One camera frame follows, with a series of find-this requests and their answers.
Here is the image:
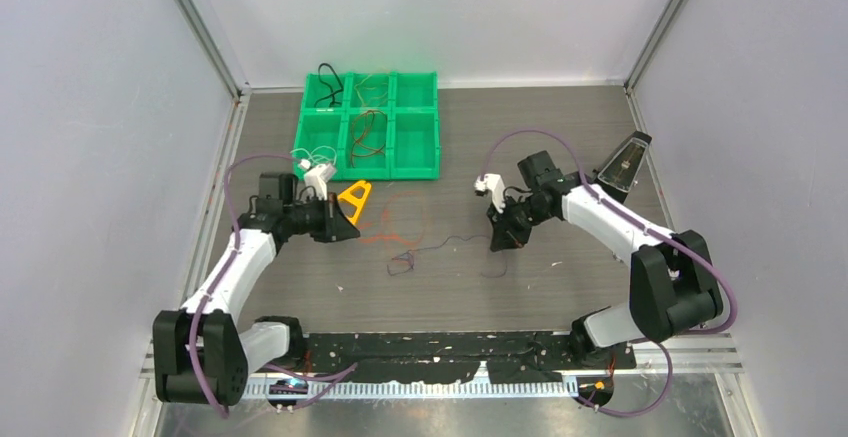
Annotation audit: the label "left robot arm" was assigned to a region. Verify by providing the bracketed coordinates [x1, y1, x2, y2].
[152, 164, 360, 409]

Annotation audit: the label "yellow wire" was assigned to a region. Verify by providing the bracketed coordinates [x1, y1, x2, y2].
[354, 76, 391, 109]

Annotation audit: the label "slotted cable duct rail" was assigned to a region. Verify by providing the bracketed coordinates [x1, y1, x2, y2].
[242, 376, 588, 400]

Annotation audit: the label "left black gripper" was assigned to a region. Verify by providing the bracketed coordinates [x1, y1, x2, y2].
[283, 192, 359, 243]

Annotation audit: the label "yellow triangular plastic bracket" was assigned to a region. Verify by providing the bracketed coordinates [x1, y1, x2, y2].
[337, 180, 373, 226]

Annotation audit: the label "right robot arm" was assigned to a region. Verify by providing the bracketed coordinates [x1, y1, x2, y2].
[474, 151, 724, 368]

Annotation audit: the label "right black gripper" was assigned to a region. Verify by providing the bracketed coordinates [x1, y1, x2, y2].
[488, 193, 555, 252]

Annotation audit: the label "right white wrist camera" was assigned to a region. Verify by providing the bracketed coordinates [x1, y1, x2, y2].
[473, 173, 506, 214]

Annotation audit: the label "green six-compartment bin tray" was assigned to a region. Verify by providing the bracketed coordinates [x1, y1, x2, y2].
[291, 63, 441, 181]

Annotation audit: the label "black metronome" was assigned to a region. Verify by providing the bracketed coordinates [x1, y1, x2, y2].
[594, 131, 653, 203]

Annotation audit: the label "white thin wire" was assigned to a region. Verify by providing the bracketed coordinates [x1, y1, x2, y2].
[290, 145, 339, 170]

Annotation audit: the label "orange wire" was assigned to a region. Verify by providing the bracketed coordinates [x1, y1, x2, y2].
[360, 192, 432, 246]

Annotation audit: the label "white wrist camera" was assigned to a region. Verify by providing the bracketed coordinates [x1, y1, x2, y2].
[297, 159, 337, 201]
[473, 173, 506, 214]

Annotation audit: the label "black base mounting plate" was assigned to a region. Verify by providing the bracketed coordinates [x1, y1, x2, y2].
[241, 331, 637, 386]

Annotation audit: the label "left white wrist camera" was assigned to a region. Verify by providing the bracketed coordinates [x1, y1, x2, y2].
[297, 159, 337, 201]

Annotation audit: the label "purple wire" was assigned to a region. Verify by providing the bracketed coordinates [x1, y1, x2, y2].
[387, 233, 510, 280]

